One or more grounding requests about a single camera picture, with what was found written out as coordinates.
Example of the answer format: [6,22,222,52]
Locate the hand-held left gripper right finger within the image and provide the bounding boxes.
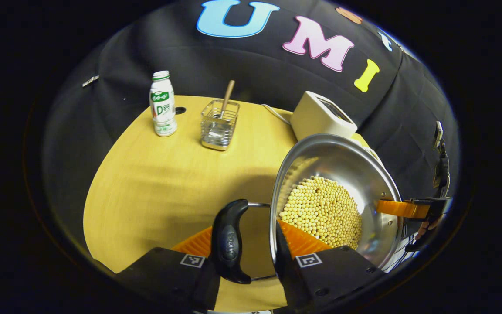
[273,219,384,311]

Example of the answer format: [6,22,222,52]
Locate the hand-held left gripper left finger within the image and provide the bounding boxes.
[116,226,221,312]

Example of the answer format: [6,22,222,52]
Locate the pile of yellow soybeans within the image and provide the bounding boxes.
[278,176,363,250]

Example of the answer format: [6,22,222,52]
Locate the stainless steel pot black handles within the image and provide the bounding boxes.
[210,133,405,285]

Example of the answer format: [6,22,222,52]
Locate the cream white toaster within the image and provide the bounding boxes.
[290,91,358,141]

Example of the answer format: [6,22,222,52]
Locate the white green-label drink bottle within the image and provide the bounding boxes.
[149,71,178,137]

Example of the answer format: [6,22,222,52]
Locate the wooden stick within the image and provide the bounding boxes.
[220,80,236,119]

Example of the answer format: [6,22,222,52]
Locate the metal wire basket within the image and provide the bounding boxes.
[200,99,240,151]

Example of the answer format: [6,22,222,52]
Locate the white toaster cable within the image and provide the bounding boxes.
[261,104,292,125]

